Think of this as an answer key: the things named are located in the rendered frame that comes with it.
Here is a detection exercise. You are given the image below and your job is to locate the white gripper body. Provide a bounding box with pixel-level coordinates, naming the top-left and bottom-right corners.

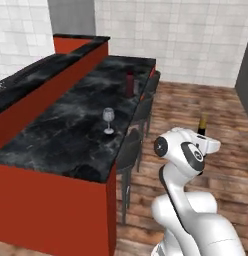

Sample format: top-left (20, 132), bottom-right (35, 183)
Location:
top-left (195, 134), bottom-right (222, 155)

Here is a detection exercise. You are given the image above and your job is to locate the wine bottle with yellow label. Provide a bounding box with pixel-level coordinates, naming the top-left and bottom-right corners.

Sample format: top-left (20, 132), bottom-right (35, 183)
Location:
top-left (197, 114), bottom-right (209, 137)

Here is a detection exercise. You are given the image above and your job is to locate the clear glass cup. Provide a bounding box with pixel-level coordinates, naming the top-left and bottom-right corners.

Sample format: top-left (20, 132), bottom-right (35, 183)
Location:
top-left (133, 79), bottom-right (142, 97)

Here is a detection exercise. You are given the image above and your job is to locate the dark red juice bottle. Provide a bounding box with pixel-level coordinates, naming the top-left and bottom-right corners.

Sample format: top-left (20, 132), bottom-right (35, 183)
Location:
top-left (125, 70), bottom-right (136, 99)

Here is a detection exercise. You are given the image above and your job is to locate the clear wine glass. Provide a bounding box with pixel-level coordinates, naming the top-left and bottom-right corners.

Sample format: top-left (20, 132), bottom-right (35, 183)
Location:
top-left (102, 107), bottom-right (116, 136)

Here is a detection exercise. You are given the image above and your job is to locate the red counter with black top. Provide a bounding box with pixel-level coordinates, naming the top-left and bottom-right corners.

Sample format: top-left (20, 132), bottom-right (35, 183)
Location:
top-left (0, 33), bottom-right (157, 256)

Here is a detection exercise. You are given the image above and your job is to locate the dark grey tall cabinet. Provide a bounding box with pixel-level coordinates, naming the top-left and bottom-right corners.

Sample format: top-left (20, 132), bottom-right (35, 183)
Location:
top-left (235, 35), bottom-right (248, 123)

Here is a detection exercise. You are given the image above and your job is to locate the dark grey bar stool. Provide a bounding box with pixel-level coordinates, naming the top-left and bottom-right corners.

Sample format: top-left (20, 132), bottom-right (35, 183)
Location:
top-left (130, 93), bottom-right (154, 138)
top-left (144, 70), bottom-right (162, 101)
top-left (115, 127), bottom-right (144, 225)

